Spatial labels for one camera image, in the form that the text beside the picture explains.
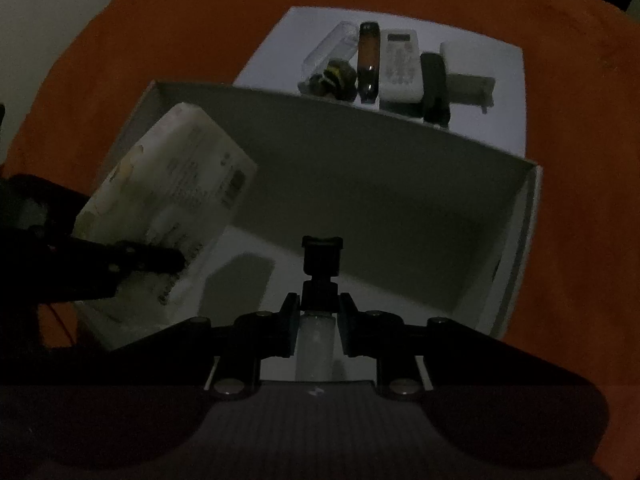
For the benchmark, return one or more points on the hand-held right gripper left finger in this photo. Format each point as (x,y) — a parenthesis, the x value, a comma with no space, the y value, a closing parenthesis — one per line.
(290,327)

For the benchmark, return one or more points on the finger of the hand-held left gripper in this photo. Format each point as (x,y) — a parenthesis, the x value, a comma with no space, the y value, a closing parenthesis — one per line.
(150,259)

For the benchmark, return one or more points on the white cardboard box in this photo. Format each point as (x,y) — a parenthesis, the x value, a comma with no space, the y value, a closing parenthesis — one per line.
(380,210)

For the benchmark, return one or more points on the black and yellow small object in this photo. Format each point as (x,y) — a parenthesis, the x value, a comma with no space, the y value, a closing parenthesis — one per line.
(334,79)

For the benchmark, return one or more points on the clear plastic tube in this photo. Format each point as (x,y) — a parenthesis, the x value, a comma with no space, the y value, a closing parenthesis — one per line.
(330,47)

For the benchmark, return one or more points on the white tissue pack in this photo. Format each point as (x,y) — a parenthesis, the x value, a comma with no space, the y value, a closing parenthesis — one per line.
(175,175)

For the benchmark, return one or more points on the white remote control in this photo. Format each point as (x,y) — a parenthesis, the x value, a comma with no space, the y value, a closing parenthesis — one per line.
(401,67)

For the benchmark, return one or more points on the white power adapter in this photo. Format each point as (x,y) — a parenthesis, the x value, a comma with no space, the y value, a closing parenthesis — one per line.
(462,72)

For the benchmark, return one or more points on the dark brown slim bottle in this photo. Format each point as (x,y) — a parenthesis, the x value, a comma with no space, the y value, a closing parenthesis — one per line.
(369,60)

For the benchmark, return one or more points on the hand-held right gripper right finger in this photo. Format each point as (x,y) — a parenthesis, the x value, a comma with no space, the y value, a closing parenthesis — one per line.
(346,327)

